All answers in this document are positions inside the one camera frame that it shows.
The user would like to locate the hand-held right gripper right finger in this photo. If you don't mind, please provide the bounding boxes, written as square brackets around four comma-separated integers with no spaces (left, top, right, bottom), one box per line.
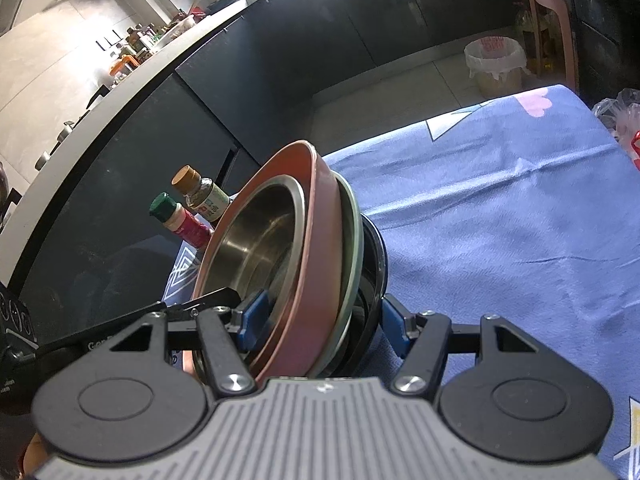
[381,294,543,396]

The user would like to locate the orange lid container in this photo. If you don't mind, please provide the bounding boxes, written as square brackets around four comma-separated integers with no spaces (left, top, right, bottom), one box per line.
[110,56,139,80]

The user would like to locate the row of condiment bottles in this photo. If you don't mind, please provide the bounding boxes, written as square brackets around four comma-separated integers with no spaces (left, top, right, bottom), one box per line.
[107,7,208,78]

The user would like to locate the green plate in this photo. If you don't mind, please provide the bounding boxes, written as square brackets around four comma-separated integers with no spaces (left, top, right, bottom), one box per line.
[317,170,364,377]

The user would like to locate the black bowl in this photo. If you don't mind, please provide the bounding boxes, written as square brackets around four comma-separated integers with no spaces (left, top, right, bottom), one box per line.
[320,214,389,378]

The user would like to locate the brown cap spice bottle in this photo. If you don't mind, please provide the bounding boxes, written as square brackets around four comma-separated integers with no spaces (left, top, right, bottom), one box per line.
[171,164,234,224]

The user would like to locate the green cap spice bottle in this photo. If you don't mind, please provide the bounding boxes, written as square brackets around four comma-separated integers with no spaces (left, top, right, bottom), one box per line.
[150,192,216,250]

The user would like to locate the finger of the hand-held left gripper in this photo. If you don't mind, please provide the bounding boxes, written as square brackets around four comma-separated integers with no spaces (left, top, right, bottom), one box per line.
[37,286,242,358]

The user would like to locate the trash bin with white bag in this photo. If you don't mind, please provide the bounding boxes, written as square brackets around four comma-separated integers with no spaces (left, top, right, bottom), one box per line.
[464,36,529,100]

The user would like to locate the blue printed tablecloth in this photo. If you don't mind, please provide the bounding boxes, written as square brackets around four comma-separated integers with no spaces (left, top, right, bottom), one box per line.
[162,84,640,480]

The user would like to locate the stainless steel bowl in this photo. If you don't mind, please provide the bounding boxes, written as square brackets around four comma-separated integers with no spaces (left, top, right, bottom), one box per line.
[206,175,307,361]

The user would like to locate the pink plastic stool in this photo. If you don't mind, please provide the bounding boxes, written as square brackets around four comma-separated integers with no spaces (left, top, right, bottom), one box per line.
[527,0,581,95]

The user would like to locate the clear plastic bag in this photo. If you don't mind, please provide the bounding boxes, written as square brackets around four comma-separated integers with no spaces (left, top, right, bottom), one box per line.
[592,88,640,171]

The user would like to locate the grey kitchen counter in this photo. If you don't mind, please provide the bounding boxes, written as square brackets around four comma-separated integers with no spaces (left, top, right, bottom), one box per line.
[0,0,386,286]

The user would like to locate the dark kitchen cabinets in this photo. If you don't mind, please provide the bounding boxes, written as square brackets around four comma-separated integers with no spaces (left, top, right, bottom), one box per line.
[10,0,532,323]

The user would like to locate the pink bowl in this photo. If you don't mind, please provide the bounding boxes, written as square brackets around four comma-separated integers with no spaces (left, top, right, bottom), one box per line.
[192,141,347,378]

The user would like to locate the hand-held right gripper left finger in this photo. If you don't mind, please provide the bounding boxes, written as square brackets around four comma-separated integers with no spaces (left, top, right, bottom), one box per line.
[107,290,271,395]

